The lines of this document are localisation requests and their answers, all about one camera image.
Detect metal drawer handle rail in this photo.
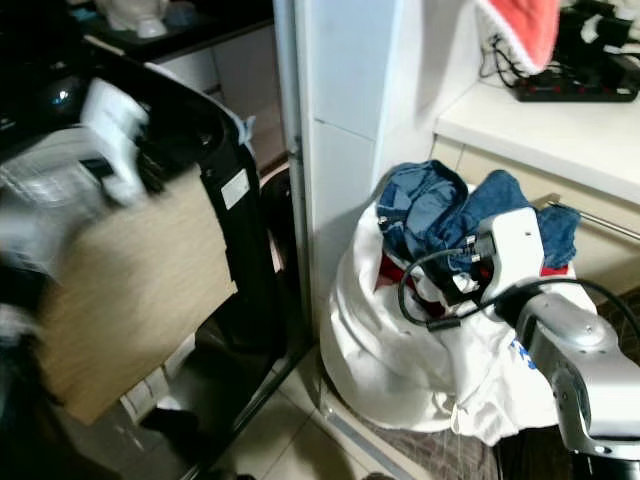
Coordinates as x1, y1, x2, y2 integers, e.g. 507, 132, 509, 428
534, 194, 640, 244

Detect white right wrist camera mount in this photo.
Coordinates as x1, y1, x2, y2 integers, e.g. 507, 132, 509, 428
484, 207, 547, 301

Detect red garment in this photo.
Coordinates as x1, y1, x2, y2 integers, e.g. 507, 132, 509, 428
376, 254, 423, 293

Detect black tangled power cord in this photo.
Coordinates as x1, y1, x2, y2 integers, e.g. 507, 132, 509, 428
479, 34, 527, 89

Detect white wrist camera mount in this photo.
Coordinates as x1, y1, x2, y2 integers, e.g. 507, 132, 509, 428
80, 78, 153, 207
484, 207, 547, 301

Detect wooden cabinet with dark top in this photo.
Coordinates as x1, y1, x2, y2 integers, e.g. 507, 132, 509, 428
82, 6, 286, 171

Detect beige woven cloth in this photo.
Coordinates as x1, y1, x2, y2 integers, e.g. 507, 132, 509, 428
38, 165, 240, 427

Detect black power strip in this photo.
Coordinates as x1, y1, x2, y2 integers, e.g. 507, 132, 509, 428
510, 72, 640, 104

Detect white ceramic figure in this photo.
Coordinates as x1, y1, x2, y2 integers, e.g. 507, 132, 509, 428
93, 0, 173, 40

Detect black top-loading washing machine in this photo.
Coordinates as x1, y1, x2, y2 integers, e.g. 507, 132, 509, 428
0, 40, 296, 480

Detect blue denim jeans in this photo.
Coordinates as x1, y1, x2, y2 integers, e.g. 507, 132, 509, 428
377, 160, 582, 278

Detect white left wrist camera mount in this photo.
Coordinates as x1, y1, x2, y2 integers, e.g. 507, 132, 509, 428
80, 78, 153, 207

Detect white laundry bag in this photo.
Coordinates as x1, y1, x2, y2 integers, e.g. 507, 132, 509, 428
318, 188, 577, 447

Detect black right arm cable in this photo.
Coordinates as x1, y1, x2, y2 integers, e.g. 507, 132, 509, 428
397, 245, 640, 333

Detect red hanging towel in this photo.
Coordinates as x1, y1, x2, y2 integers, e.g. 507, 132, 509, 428
474, 0, 562, 74

